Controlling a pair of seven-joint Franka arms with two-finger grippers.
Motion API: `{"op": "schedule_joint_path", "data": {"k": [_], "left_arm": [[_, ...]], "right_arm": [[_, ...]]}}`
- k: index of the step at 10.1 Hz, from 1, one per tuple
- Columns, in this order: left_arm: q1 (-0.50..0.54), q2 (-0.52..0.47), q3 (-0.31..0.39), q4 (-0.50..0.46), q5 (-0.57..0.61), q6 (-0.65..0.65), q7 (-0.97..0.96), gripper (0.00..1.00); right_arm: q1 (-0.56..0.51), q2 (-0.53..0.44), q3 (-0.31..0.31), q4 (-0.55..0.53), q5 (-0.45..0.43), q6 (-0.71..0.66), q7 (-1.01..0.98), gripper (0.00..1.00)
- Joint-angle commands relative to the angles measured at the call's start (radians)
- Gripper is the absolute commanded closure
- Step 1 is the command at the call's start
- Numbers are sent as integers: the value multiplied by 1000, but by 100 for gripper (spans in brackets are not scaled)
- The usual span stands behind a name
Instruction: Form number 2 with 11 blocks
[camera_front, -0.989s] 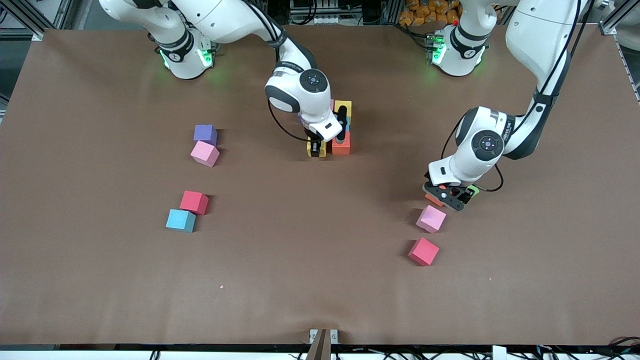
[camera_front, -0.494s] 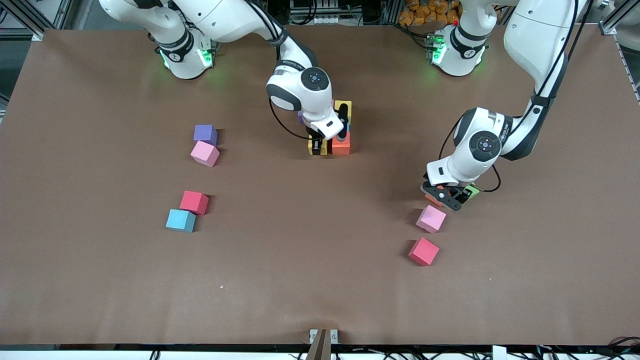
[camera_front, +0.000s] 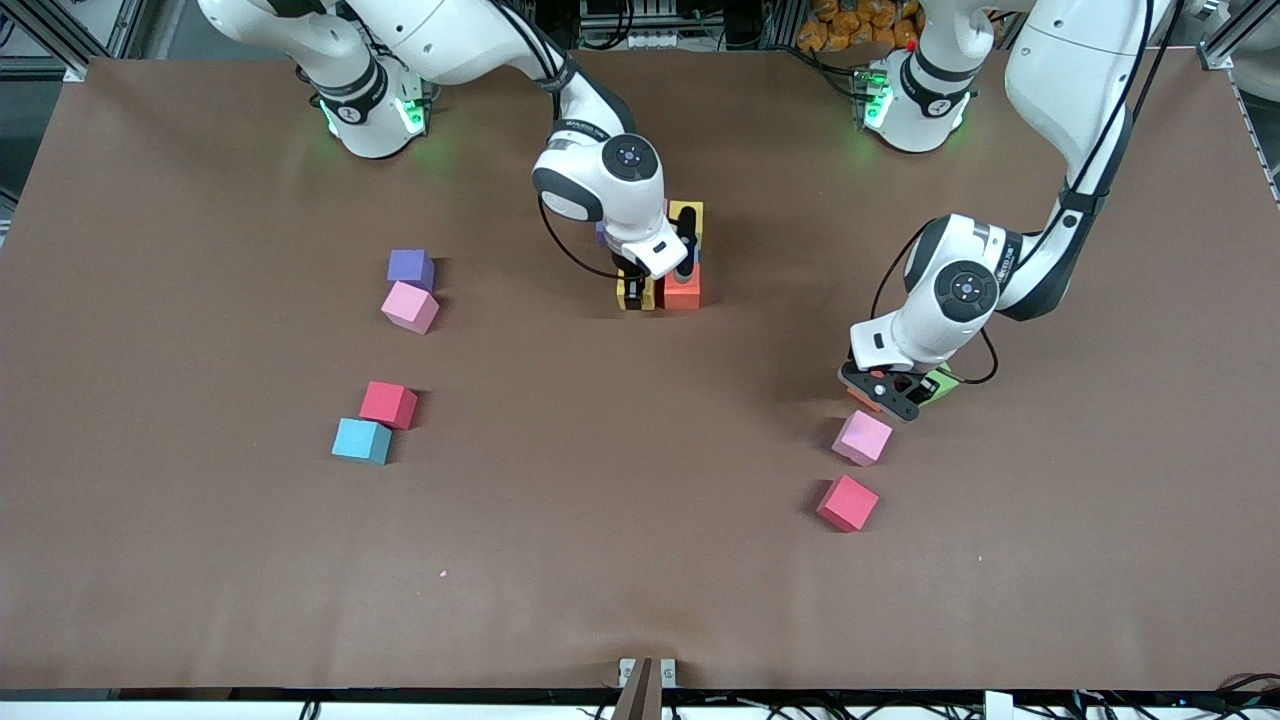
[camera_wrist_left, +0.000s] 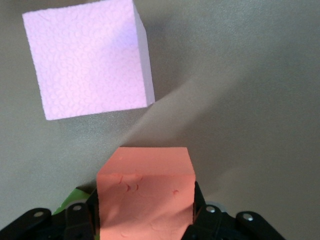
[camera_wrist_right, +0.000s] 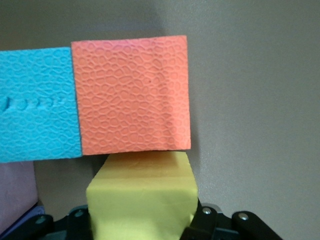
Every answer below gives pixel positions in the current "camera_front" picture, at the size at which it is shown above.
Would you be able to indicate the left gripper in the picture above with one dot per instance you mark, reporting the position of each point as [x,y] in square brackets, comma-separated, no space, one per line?
[921,383]

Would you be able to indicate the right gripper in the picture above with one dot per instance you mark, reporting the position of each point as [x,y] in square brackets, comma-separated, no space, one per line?
[633,276]

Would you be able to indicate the yellow foam cube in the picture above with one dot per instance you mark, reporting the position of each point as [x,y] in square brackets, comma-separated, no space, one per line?
[648,297]
[700,225]

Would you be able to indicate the orange foam cube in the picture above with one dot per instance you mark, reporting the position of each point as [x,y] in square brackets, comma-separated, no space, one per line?
[858,400]
[685,295]

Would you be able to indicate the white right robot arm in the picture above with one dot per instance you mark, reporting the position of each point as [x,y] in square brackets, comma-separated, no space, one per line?
[640,195]

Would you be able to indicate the green foam cube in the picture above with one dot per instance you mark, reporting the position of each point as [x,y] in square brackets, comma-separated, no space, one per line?
[945,385]

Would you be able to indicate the pink foam cube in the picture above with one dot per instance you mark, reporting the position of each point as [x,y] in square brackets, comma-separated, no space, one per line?
[410,307]
[862,436]

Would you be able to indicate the red foam cube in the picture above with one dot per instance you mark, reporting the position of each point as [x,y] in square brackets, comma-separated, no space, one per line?
[847,502]
[387,403]

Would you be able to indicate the brown table cover sheet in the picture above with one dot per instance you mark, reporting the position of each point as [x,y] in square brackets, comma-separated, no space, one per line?
[600,500]

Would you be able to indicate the white equipment box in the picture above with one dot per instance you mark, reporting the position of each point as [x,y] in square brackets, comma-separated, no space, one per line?
[650,40]

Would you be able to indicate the blue foam cube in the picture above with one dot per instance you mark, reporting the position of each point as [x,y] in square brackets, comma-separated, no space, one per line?
[360,438]

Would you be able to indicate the orange packets pile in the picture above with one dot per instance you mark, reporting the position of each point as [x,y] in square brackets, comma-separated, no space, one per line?
[850,25]

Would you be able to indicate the metal bracket with post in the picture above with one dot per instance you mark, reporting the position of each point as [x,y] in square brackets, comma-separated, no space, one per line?
[640,690]

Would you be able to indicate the aluminium frame profile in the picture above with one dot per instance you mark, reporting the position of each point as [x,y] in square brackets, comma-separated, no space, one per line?
[75,72]
[1215,58]

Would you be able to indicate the white table edge rail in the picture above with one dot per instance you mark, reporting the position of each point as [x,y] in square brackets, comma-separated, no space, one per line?
[150,712]

